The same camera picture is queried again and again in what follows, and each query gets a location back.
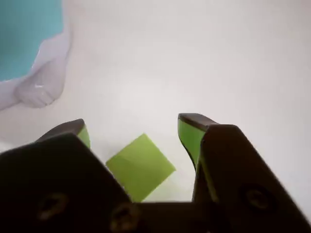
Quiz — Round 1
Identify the green lego block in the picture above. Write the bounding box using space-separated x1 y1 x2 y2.
105 133 176 203

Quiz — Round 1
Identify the teal frog-shaped bin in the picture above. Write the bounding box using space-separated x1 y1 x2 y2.
0 0 73 112

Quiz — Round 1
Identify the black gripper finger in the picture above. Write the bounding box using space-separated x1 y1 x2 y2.
0 118 146 233
177 113 311 233

